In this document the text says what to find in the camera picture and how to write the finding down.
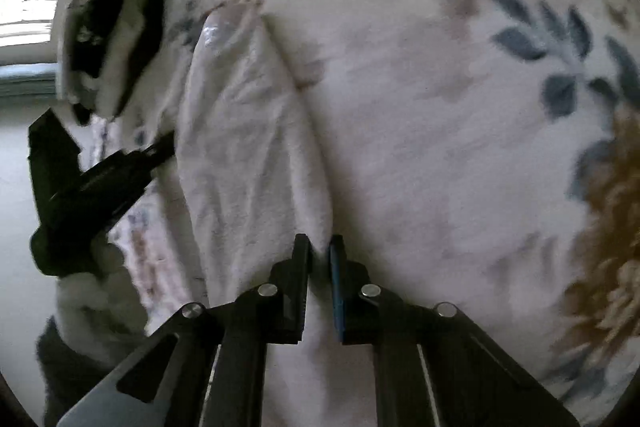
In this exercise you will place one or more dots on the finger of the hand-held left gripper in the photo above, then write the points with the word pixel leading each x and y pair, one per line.
pixel 155 149

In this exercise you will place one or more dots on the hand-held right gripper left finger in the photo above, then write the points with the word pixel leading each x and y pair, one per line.
pixel 300 287

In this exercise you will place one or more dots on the floral bed sheet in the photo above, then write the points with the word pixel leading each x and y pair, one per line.
pixel 425 107

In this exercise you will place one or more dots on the black and white cloth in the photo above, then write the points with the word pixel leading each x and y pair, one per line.
pixel 107 42

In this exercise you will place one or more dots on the white small garment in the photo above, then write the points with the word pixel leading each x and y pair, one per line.
pixel 250 167

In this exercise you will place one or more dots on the dark grey cloth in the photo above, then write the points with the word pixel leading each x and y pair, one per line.
pixel 75 372

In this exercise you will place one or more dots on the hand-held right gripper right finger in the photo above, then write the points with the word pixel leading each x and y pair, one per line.
pixel 335 289

